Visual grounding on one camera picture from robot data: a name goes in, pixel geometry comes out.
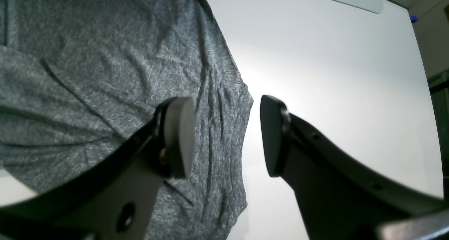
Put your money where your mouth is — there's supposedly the grey long-sleeve T-shirt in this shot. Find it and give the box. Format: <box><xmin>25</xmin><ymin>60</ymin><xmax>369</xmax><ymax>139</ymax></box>
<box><xmin>0</xmin><ymin>0</ymin><xmax>253</xmax><ymax>240</ymax></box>

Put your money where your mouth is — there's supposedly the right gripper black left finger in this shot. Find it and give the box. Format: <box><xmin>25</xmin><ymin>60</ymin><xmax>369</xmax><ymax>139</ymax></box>
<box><xmin>0</xmin><ymin>97</ymin><xmax>195</xmax><ymax>240</ymax></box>

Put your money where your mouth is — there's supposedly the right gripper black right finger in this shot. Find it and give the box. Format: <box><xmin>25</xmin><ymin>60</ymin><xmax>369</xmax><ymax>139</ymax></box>
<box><xmin>260</xmin><ymin>95</ymin><xmax>448</xmax><ymax>240</ymax></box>

